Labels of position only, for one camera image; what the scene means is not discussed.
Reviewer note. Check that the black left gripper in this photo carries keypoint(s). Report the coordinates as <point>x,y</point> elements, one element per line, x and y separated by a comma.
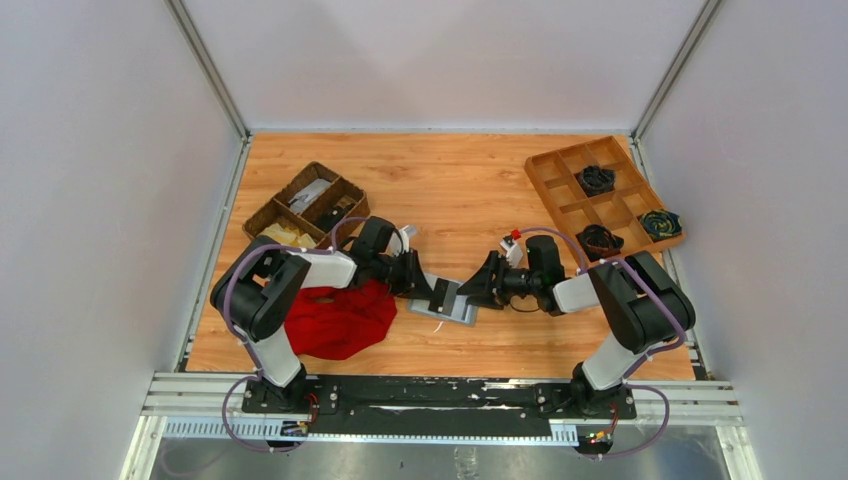
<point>411,273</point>

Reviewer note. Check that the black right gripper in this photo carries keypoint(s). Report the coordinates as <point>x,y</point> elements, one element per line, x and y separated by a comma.
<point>496,277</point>

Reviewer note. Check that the dark grey credit card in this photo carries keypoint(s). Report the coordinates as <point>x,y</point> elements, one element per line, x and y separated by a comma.
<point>443,297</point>

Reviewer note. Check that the grey card holder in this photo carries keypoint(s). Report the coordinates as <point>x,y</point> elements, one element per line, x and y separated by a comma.
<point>463,312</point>

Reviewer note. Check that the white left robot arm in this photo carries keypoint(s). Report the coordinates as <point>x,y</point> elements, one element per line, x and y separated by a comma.
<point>256,293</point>

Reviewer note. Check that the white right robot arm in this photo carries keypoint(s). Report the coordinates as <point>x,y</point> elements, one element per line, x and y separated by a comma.
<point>646,310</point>

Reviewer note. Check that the yellow cards in basket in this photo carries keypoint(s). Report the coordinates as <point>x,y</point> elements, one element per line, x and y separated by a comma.
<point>289,236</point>

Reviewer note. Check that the grey card in basket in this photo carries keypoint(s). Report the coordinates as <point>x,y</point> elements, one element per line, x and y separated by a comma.
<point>301,200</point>

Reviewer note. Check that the red cloth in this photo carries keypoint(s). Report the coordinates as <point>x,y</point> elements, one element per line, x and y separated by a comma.
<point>335,324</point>

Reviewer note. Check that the black item in basket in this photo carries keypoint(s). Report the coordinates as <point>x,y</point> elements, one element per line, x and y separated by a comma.
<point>334,214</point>

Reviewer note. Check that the dark rolled belt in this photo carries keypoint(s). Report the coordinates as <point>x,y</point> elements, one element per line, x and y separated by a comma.
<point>598,242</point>

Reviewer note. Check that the brown woven basket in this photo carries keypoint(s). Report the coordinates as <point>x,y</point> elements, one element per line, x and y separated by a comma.
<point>318,202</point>

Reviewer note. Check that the wooden compartment tray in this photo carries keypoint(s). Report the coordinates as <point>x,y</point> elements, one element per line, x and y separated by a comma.
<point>597,198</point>

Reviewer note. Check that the black rolled belt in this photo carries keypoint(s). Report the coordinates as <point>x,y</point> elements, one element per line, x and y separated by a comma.
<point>595,180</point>

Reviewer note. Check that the blue yellow rolled tie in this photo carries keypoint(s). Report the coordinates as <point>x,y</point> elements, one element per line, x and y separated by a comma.
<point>661,224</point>

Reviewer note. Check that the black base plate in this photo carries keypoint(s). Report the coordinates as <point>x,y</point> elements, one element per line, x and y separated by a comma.
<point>435,406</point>

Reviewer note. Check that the aluminium frame rail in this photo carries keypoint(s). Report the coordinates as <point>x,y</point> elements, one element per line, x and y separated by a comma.
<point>209,405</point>

